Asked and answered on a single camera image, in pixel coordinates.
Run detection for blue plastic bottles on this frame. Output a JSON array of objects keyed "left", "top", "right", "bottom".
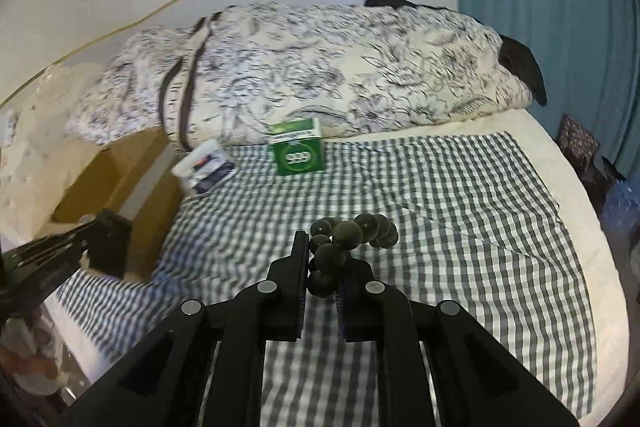
[{"left": 600, "top": 178, "right": 639, "bottom": 258}]

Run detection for floral folded quilt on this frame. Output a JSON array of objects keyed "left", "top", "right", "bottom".
[{"left": 66, "top": 2, "right": 534, "bottom": 150}]

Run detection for brown cardboard box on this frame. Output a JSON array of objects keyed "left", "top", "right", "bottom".
[{"left": 50, "top": 128, "right": 183, "bottom": 283}]

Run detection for grey checkered cloth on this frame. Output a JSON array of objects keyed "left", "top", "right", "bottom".
[{"left": 54, "top": 131, "right": 599, "bottom": 427}]

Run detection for black cloth behind quilt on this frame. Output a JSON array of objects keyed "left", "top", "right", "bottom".
[{"left": 364, "top": 0, "right": 548, "bottom": 107}]

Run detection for teal curtain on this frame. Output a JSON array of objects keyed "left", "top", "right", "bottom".
[{"left": 459, "top": 0, "right": 639, "bottom": 176}]

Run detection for green 999 medicine box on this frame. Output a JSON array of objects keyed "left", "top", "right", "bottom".
[{"left": 269, "top": 118, "right": 324, "bottom": 176}]

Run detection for cream studded pillow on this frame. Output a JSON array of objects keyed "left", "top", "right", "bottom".
[{"left": 1, "top": 63, "right": 102, "bottom": 245}]

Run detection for dark patterned bag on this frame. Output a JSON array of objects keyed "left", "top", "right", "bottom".
[{"left": 555, "top": 114, "right": 626, "bottom": 215}]

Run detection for white blue packet bag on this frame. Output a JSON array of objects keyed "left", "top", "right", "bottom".
[{"left": 171, "top": 140, "right": 238, "bottom": 196}]

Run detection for dark bead bracelet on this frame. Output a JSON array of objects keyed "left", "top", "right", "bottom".
[{"left": 304, "top": 211, "right": 400, "bottom": 301}]

